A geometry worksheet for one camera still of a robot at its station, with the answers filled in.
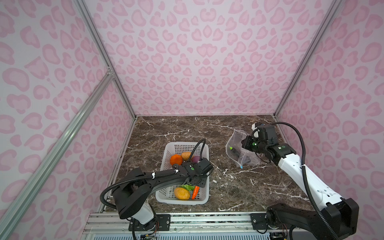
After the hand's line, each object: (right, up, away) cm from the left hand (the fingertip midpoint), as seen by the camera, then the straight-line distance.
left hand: (203, 179), depth 84 cm
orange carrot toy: (-4, -6, -3) cm, 8 cm away
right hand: (+20, +22, -5) cm, 30 cm away
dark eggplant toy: (+23, +12, -3) cm, 26 cm away
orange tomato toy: (-16, +10, +6) cm, 20 cm away
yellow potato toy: (-11, -5, -7) cm, 14 cm away
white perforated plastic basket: (-20, -8, -3) cm, 22 cm away
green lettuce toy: (-8, -2, -5) cm, 10 cm away
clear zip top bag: (+19, +21, +2) cm, 28 cm away
